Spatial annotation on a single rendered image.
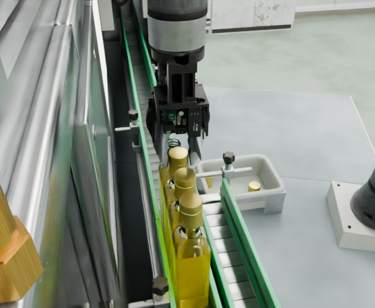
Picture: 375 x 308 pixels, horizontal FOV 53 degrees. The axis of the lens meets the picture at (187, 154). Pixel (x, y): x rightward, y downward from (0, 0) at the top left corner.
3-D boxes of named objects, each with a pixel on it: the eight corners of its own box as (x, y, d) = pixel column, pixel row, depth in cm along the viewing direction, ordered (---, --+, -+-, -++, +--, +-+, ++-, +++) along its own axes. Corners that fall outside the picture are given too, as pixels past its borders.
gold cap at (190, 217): (177, 214, 57) (176, 192, 55) (199, 211, 58) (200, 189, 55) (181, 231, 55) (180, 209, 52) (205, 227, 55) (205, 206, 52)
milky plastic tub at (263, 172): (194, 182, 118) (194, 161, 113) (262, 173, 122) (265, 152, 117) (207, 222, 105) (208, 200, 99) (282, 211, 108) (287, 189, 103)
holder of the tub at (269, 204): (178, 186, 118) (177, 167, 113) (261, 175, 122) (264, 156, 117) (188, 226, 104) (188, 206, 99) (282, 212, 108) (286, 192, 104)
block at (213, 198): (189, 213, 99) (189, 194, 95) (224, 208, 101) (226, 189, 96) (192, 223, 96) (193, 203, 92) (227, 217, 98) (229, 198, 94)
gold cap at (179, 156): (167, 167, 67) (166, 146, 64) (187, 165, 67) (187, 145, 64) (169, 179, 64) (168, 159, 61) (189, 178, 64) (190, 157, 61)
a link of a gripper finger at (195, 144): (194, 183, 60) (185, 135, 54) (189, 160, 65) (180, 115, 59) (213, 178, 60) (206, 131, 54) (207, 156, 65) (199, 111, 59)
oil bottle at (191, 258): (172, 297, 72) (169, 220, 59) (200, 292, 73) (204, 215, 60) (177, 325, 68) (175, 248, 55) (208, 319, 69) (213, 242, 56)
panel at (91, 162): (98, 71, 131) (82, -36, 111) (107, 71, 132) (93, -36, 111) (102, 302, 61) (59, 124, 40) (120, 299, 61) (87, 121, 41)
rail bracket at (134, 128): (118, 148, 112) (112, 109, 104) (141, 146, 113) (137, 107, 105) (118, 156, 109) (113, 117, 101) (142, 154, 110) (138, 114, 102)
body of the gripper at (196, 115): (156, 144, 52) (151, 62, 45) (152, 113, 59) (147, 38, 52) (210, 140, 53) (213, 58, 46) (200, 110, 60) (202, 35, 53)
